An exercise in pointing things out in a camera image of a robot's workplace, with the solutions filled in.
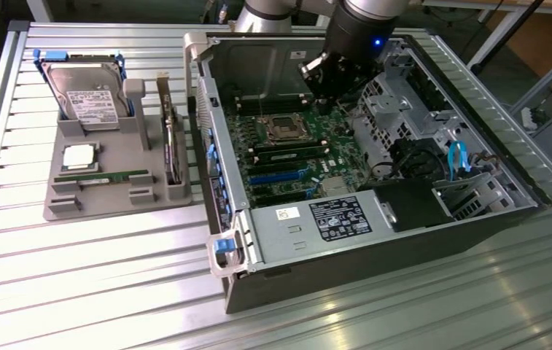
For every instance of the blue disk carrier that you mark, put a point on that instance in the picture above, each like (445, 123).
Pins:
(56, 55)

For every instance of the black stand pole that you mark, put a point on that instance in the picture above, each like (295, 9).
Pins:
(513, 33)

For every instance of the small silver disk cage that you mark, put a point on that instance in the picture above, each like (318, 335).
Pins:
(474, 197)

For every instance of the socket locking lever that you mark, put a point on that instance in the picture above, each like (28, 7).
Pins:
(260, 107)

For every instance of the black empty RAM slot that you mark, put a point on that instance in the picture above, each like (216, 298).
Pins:
(270, 103)

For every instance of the brown wooden board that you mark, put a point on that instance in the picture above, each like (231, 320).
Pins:
(538, 40)

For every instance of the silver hard disk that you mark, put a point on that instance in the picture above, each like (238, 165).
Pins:
(88, 93)

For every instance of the CPU socket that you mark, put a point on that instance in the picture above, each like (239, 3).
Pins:
(282, 128)

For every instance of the black open PC case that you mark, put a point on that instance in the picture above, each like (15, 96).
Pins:
(402, 255)

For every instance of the black expansion slot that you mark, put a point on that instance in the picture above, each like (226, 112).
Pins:
(284, 193)

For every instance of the blue expansion slot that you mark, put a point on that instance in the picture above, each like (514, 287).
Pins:
(278, 177)

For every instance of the grey parts rack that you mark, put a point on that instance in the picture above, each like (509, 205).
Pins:
(109, 202)

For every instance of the silver metal disk bay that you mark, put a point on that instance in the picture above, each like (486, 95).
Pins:
(391, 109)

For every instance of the silver CPU chip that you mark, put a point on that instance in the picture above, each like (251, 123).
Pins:
(79, 156)

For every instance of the green motherboard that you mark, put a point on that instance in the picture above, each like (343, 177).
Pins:
(334, 127)

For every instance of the green installed RAM stick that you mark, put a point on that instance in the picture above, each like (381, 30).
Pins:
(282, 155)

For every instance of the white power strip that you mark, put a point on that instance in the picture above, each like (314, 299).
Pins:
(532, 117)

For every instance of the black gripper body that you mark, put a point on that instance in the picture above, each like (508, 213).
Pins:
(353, 40)

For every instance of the blue case latch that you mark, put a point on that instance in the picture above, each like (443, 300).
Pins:
(222, 245)

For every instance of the grey power supply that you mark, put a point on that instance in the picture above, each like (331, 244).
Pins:
(279, 233)

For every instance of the graphics card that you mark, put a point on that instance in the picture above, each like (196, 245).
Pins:
(172, 146)

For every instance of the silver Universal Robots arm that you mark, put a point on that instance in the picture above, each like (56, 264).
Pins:
(260, 14)

